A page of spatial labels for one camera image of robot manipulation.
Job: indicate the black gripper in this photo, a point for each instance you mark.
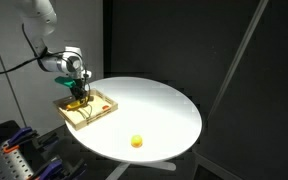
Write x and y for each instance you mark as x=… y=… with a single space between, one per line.
x=78 y=86

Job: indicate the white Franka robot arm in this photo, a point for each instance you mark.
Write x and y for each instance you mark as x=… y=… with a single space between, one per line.
x=40 y=20

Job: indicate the wooden tray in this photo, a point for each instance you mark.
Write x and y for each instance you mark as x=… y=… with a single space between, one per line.
x=84 y=121

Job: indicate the small red tomato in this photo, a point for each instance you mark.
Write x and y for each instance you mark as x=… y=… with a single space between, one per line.
x=106 y=107

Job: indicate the black spring clamp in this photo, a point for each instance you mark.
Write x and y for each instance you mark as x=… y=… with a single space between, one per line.
x=47 y=140

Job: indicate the purple clamp with orange tip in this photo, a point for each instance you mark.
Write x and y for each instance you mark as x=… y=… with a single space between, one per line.
x=20 y=136

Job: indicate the yellow orange round fruit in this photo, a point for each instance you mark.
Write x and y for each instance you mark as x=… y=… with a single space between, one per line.
x=136 y=141

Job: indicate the purple spring clamp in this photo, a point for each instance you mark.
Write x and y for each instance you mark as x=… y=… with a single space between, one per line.
x=49 y=169

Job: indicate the perforated metal plate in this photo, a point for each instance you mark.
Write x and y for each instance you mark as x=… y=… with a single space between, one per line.
x=7 y=165

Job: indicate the white table base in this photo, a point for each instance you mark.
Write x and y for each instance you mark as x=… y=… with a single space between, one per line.
x=157 y=165

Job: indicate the grey diagonal metal strip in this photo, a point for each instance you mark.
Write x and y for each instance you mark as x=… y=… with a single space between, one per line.
x=237 y=56

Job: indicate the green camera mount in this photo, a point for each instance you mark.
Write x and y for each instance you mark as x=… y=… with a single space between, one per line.
x=64 y=81

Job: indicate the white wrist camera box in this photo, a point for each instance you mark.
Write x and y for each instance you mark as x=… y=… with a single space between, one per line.
x=87 y=74

